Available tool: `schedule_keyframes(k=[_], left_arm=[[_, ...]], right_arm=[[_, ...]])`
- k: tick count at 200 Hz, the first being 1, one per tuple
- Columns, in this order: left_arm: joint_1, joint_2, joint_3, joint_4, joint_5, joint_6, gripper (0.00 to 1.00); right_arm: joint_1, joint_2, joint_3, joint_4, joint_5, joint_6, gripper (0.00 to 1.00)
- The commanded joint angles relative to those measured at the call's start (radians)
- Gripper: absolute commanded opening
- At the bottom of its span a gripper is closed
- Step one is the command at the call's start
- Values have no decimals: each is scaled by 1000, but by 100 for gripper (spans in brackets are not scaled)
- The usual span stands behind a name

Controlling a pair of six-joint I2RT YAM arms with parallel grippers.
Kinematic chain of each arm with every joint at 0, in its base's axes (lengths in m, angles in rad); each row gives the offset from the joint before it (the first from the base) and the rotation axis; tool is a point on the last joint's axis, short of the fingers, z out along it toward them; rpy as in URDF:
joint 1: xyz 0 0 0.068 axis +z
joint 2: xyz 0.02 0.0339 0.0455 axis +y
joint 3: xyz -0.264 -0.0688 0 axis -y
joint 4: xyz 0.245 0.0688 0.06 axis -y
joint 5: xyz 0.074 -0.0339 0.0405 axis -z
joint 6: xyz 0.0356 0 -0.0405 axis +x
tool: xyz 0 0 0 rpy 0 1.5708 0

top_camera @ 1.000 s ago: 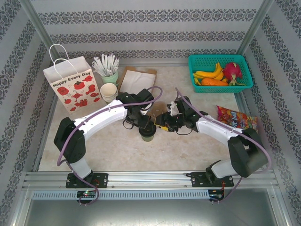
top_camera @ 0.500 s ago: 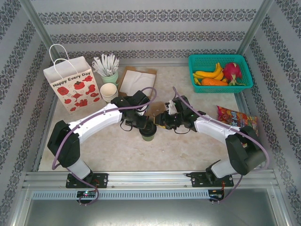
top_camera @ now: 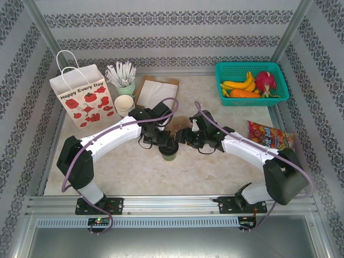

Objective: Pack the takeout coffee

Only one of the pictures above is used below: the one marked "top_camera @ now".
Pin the black plastic cup lid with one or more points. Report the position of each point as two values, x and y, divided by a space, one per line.
170 151

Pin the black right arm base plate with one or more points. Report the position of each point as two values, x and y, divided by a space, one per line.
224 205

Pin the colourful fruit candy bag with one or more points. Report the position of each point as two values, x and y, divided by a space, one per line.
258 131

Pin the pink dragon fruit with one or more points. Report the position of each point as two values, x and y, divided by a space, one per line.
266 80

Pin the white paper bag red prints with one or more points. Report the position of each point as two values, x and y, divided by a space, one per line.
80 91

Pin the left small circuit board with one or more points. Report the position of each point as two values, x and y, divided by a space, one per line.
98 221

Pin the aluminium mounting rail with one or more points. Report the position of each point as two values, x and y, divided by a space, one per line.
169 204

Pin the stack of paper cups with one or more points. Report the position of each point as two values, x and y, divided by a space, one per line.
123 103

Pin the aluminium frame post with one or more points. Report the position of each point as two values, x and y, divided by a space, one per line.
40 29
293 27

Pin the brown cardboard tray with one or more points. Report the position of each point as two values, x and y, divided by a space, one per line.
138 94

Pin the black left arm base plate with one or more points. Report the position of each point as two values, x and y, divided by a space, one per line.
118 205

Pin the teal plastic basket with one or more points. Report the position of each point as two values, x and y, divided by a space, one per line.
279 80

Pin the mint green holder cup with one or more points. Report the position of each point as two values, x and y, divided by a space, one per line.
126 90

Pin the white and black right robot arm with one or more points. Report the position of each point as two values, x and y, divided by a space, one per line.
247 149

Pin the right small circuit board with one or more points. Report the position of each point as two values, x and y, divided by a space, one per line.
247 224

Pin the small circuit board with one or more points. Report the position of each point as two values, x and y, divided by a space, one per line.
98 221
247 224

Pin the white paper napkin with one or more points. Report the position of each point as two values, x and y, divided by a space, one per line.
156 91

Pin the orange toy fruit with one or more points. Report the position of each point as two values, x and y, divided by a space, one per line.
243 93

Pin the white wrapped straws bundle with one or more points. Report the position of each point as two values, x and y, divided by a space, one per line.
121 74

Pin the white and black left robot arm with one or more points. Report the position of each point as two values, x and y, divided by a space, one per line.
113 135

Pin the yellow banana bunch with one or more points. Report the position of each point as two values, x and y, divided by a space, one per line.
242 84

